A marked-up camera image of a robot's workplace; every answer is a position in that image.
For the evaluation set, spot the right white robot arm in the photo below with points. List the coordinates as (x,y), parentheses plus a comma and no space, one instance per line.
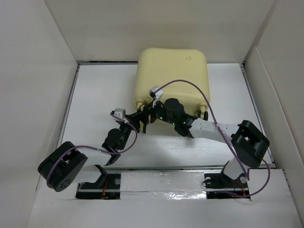
(246,142)

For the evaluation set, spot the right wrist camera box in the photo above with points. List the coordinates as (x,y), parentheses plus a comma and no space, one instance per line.
(156,94)

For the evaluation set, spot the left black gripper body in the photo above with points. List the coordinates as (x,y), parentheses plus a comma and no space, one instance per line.
(125,129)

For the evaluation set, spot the yellow hard-shell suitcase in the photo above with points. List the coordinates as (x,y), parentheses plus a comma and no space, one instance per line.
(183,72)

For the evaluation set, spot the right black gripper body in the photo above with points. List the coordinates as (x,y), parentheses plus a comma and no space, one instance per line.
(161,114)

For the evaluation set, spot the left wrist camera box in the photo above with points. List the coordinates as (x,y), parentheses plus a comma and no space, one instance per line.
(118,114)

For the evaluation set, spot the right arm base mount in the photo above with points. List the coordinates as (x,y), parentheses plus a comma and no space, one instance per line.
(219,186)

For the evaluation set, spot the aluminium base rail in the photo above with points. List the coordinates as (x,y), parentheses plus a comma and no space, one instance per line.
(166,181)

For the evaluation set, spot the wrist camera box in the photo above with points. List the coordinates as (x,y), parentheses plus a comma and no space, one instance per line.
(118,114)
(156,94)

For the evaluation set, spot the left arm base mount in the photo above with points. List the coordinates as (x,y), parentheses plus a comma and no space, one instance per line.
(109,189)

